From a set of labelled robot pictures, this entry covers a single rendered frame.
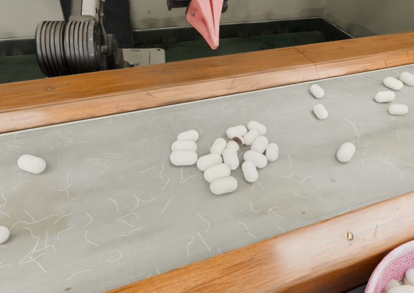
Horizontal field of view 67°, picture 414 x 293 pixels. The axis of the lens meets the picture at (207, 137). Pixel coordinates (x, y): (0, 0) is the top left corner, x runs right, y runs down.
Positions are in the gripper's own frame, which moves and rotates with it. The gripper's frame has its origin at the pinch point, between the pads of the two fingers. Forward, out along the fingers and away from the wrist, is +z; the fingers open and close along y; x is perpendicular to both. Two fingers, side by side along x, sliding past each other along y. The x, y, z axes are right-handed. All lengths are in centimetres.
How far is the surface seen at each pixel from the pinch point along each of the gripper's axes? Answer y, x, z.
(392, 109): 29.7, 0.3, 16.4
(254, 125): 3.6, 1.6, 13.9
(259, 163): 0.5, -3.0, 19.8
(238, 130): 0.7, 1.3, 14.1
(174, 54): 40, 174, -73
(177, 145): -9.3, 0.6, 14.4
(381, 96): 30.3, 2.3, 13.5
